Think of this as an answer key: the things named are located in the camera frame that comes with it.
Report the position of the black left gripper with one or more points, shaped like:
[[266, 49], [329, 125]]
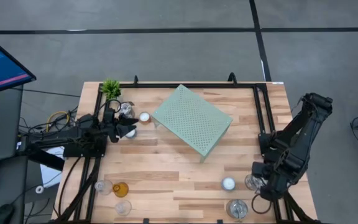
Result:
[[110, 124]]

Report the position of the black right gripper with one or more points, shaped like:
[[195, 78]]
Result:
[[278, 175]]

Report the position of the silver tin candle with tag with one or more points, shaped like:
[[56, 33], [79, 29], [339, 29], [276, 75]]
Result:
[[125, 109], [250, 182], [237, 208]]

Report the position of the amber glass bud vase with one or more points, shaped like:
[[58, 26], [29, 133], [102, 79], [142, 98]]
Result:
[[120, 189]]

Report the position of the clear glass bud vase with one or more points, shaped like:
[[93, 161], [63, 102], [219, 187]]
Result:
[[103, 187], [123, 208]]

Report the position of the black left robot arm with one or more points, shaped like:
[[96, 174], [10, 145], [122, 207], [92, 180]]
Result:
[[57, 137]]

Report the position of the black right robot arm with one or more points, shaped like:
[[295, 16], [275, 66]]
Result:
[[309, 124]]

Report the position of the green perforated metal shelf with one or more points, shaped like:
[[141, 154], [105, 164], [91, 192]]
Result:
[[191, 121]]

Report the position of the artificial green plant white pot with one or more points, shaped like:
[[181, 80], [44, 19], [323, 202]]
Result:
[[110, 88]]

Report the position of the black support pole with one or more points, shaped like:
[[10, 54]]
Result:
[[45, 160]]

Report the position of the white paper sheet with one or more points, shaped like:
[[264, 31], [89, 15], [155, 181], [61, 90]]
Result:
[[50, 174]]

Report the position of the white tape roll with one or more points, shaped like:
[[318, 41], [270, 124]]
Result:
[[37, 189]]

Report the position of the grey desk top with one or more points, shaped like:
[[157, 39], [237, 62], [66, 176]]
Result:
[[5, 186], [2, 130]]

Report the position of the black computer mouse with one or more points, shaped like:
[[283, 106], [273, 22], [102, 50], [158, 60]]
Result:
[[2, 214]]

